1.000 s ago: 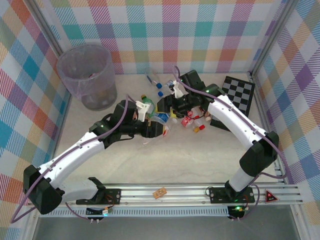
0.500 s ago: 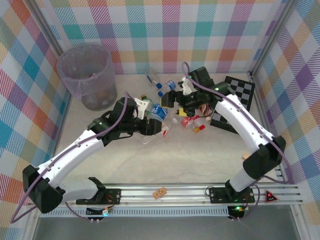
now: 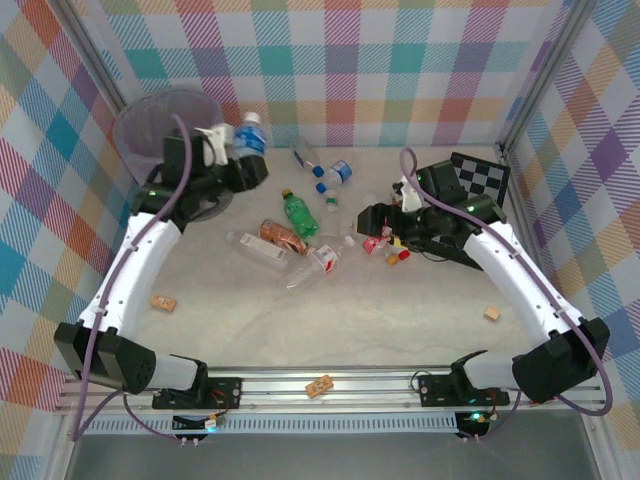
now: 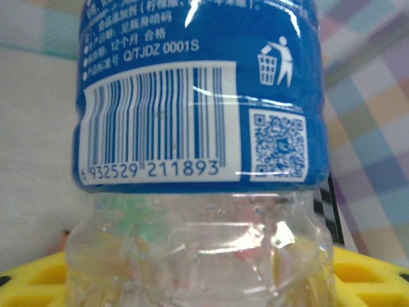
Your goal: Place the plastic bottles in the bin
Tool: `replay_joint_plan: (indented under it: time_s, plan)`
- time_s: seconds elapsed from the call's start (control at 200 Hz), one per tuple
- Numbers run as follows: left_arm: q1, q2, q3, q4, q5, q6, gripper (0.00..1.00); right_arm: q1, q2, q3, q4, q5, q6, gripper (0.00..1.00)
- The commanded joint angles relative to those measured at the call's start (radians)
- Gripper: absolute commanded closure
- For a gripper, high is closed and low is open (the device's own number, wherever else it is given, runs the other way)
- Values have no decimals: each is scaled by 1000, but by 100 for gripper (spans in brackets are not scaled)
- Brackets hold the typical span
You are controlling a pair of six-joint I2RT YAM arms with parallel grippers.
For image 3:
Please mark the red white ribbon label bottle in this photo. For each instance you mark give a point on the red white ribbon label bottle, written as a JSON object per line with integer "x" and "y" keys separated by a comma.
{"x": 372, "y": 245}

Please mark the blue label bottle white cap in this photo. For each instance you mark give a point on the blue label bottle white cap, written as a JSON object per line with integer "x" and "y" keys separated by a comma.
{"x": 250, "y": 140}

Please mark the clear bottle red white label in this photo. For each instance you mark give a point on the clear bottle red white label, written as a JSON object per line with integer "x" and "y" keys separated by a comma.
{"x": 325, "y": 259}

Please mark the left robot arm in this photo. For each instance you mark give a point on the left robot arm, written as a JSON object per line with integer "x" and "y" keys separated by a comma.
{"x": 130, "y": 270}

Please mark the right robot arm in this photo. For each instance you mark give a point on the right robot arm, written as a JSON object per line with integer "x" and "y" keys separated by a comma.
{"x": 520, "y": 280}

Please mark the translucent lavender bin liner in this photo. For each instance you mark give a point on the translucent lavender bin liner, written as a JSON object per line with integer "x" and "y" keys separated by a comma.
{"x": 131, "y": 155}

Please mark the red bottle cap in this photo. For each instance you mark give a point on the red bottle cap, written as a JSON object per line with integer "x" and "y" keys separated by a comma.
{"x": 404, "y": 255}

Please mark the clear bottle pale blue label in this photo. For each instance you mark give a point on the clear bottle pale blue label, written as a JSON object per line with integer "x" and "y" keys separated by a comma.
{"x": 304, "y": 152}

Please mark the green bottle yellow cap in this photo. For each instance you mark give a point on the green bottle yellow cap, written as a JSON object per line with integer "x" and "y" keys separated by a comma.
{"x": 299, "y": 215}

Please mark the black grey checkerboard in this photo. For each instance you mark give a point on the black grey checkerboard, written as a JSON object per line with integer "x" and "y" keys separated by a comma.
{"x": 485, "y": 175}

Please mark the orange label bottle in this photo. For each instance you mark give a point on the orange label bottle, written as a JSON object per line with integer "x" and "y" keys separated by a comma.
{"x": 280, "y": 235}

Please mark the clear bottle green white cap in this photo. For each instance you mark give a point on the clear bottle green white cap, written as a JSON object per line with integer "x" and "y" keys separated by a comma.
{"x": 331, "y": 217}

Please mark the clear bottle bright blue label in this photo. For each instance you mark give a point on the clear bottle bright blue label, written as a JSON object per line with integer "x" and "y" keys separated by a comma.
{"x": 341, "y": 171}

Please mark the small wooden block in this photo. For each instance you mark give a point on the small wooden block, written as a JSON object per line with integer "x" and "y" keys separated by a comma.
{"x": 492, "y": 313}

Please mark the orange patterned small block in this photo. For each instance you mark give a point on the orange patterned small block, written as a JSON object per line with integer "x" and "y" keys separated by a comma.
{"x": 163, "y": 303}
{"x": 319, "y": 387}

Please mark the black controller box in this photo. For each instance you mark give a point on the black controller box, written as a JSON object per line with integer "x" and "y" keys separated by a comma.
{"x": 472, "y": 425}
{"x": 192, "y": 425}

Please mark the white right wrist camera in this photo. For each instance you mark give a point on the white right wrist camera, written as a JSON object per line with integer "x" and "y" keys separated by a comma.
{"x": 410, "y": 197}

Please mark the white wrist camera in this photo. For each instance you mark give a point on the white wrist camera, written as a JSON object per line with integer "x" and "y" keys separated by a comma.
{"x": 215, "y": 140}
{"x": 410, "y": 197}

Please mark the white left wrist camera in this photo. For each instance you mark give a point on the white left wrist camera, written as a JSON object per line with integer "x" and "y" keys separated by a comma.
{"x": 215, "y": 140}

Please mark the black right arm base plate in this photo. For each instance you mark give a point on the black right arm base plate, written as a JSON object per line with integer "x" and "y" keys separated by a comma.
{"x": 435, "y": 390}

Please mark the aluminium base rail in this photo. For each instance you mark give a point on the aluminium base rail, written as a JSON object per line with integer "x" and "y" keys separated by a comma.
{"x": 280, "y": 390}

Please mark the aluminium frame post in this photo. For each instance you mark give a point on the aluminium frame post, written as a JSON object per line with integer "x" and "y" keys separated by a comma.
{"x": 92, "y": 47}
{"x": 557, "y": 50}

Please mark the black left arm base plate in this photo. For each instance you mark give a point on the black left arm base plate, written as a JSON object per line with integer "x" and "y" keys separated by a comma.
{"x": 225, "y": 392}

